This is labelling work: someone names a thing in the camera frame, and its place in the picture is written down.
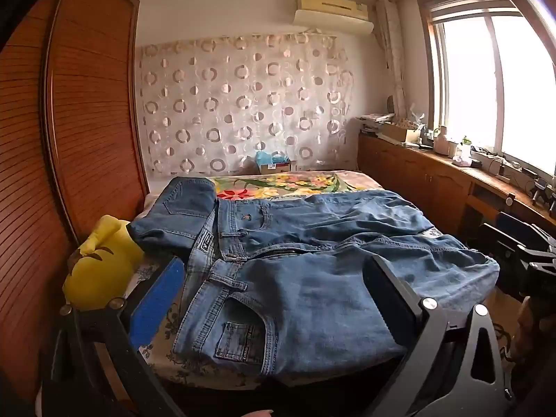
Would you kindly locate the stack of papers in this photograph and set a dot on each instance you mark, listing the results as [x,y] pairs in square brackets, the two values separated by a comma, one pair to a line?
[373,121]

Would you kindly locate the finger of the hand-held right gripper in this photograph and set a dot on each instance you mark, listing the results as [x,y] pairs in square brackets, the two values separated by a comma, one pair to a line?
[499,241]
[527,228]

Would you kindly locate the wooden slatted wardrobe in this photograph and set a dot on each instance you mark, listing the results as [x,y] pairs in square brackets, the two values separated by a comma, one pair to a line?
[87,117]

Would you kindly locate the white bottle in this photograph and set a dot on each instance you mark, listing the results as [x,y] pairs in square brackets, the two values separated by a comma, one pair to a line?
[441,143]

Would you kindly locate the person's right hand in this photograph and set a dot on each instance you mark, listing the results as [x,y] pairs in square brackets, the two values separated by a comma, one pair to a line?
[526,325]

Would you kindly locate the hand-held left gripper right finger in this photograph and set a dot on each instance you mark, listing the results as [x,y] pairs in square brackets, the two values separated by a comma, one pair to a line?
[391,299]

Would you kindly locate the circle patterned wall curtain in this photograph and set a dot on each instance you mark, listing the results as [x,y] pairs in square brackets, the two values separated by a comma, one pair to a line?
[243,104]

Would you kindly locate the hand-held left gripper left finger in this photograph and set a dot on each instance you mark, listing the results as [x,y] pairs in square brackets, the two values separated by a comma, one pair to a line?
[156,304]

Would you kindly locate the long wooden cabinet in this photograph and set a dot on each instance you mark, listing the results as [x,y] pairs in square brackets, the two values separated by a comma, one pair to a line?
[417,182]

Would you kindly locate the open cardboard box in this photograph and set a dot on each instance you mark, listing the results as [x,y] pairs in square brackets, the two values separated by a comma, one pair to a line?
[397,132]

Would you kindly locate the blue floral bedsheet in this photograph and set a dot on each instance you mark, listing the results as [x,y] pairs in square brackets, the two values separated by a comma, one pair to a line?
[163,334]

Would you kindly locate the folded blue denim pants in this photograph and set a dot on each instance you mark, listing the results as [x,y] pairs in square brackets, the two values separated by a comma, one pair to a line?
[178,213]

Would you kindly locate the small cardboard box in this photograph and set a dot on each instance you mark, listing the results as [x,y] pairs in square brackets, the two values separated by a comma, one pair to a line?
[278,167]

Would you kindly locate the colourful flower blanket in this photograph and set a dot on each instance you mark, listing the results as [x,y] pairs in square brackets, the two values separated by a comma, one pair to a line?
[286,184]

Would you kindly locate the white window drape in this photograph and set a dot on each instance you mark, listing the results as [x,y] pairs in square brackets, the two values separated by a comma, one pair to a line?
[393,52]

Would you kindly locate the wall air conditioner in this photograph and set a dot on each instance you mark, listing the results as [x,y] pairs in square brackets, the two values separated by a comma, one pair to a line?
[332,13]

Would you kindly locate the yellow plush toy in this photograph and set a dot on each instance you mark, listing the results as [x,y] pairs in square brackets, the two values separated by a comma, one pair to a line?
[102,269]

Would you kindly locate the large window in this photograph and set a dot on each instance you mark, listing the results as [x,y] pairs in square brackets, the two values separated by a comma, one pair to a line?
[499,87]

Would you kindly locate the blue denim pants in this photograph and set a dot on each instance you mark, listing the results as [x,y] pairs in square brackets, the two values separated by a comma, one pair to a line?
[304,291]
[178,213]

